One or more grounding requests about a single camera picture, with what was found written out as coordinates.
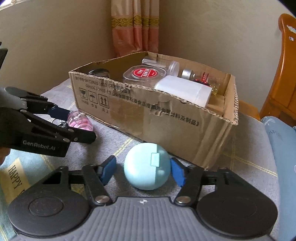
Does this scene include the capsule bottle silver cap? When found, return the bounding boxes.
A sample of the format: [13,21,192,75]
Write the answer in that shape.
[181,69,222,95]

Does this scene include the wooden headboard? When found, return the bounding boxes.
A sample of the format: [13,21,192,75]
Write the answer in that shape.
[260,14,296,126]

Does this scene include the pink gold curtain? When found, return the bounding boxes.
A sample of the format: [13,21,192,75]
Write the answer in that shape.
[111,0,159,57]

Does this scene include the light blue round case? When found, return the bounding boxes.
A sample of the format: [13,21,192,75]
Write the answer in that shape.
[124,143,171,190]

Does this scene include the blue grey checked cloth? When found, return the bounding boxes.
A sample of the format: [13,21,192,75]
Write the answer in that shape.
[0,78,280,239]

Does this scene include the cardboard box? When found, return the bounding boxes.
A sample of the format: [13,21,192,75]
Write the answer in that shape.
[69,52,239,169]

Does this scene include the pink clear keychain toy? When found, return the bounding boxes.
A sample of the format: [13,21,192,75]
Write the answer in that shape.
[52,110,93,132]

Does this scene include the black glossy oval case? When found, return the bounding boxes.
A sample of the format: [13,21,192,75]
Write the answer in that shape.
[88,68,110,78]

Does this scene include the white plastic container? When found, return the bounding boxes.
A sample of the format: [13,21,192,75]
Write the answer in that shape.
[154,75,212,108]

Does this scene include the clear round plastic jar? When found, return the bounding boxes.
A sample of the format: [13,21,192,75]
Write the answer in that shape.
[142,56,180,77]

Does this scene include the blue floral pillow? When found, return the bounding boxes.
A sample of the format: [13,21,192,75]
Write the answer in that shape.
[261,116,296,240]

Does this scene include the clear jar red label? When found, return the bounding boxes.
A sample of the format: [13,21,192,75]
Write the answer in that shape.
[123,65,167,88]

